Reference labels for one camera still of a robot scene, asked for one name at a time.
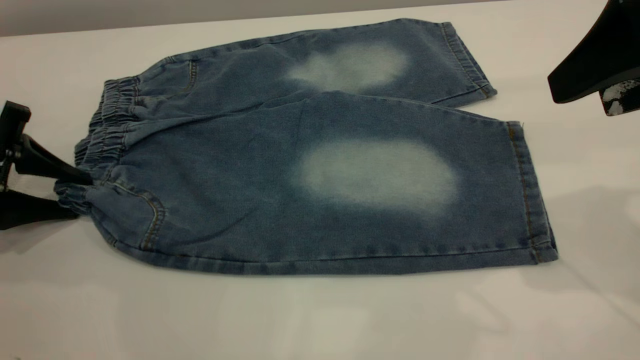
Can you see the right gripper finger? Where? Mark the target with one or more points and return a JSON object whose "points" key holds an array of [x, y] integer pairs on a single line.
{"points": [[620, 97], [607, 50]]}

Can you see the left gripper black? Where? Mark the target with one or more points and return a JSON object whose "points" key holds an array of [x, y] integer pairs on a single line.
{"points": [[6, 170]]}

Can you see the blue denim children's pants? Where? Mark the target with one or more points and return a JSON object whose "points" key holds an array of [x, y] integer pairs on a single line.
{"points": [[250, 200]]}

